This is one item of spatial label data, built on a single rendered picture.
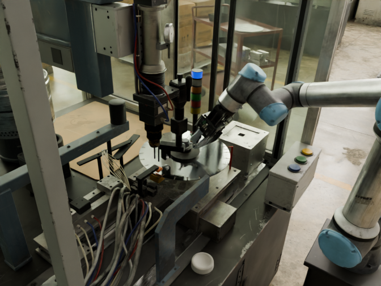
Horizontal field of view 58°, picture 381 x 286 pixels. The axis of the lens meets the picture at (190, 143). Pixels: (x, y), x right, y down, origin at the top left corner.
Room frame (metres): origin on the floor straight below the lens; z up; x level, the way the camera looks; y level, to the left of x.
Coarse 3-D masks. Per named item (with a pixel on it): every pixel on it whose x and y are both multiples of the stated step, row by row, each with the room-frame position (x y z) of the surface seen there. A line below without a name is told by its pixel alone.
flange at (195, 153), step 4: (188, 148) 1.05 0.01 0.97; (192, 148) 1.07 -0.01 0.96; (172, 152) 1.04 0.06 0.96; (176, 152) 1.04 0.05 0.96; (180, 152) 1.04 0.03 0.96; (184, 152) 1.04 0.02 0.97; (188, 152) 1.04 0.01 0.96; (192, 152) 1.05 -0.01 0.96; (196, 152) 1.05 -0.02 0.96; (172, 156) 1.02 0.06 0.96; (176, 156) 1.02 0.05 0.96; (180, 156) 1.02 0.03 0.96; (184, 156) 1.02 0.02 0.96; (188, 156) 1.02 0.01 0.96; (192, 156) 1.02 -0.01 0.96; (196, 156) 1.02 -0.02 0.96; (180, 160) 1.00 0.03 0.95; (184, 160) 1.00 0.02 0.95; (188, 160) 1.00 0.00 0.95
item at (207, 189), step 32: (160, 32) 0.92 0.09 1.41; (160, 96) 0.88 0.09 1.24; (160, 128) 0.90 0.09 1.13; (160, 192) 0.91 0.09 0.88; (192, 192) 0.78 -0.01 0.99; (224, 192) 1.00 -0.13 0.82; (160, 224) 0.67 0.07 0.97; (192, 224) 0.87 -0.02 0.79; (224, 224) 0.84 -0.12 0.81; (160, 256) 0.66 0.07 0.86; (192, 256) 0.75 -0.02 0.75
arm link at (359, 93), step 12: (300, 84) 1.01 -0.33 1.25; (312, 84) 0.97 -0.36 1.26; (324, 84) 0.94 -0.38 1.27; (336, 84) 0.92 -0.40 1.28; (348, 84) 0.89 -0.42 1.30; (360, 84) 0.87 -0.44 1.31; (372, 84) 0.84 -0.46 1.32; (300, 96) 0.97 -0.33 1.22; (312, 96) 0.94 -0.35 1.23; (324, 96) 0.91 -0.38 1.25; (336, 96) 0.89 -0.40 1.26; (348, 96) 0.87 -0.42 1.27; (360, 96) 0.84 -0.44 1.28; (372, 96) 0.82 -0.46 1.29
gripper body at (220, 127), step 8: (208, 112) 1.04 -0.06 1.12; (216, 112) 1.00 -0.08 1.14; (224, 112) 0.97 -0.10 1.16; (208, 120) 0.99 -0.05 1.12; (216, 120) 1.00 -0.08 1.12; (200, 128) 1.01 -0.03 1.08; (208, 128) 0.98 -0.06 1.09; (216, 128) 0.97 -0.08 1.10; (224, 128) 1.02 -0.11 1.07; (208, 136) 0.99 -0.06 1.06
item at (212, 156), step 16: (144, 144) 1.11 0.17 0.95; (208, 144) 1.12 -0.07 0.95; (224, 144) 1.13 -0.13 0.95; (144, 160) 1.00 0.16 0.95; (160, 160) 1.00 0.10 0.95; (176, 160) 1.01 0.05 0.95; (192, 160) 1.01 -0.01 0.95; (208, 160) 1.01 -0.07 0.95; (224, 160) 1.02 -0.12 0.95; (160, 176) 0.91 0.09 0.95; (176, 176) 0.91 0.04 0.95; (192, 176) 0.91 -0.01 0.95
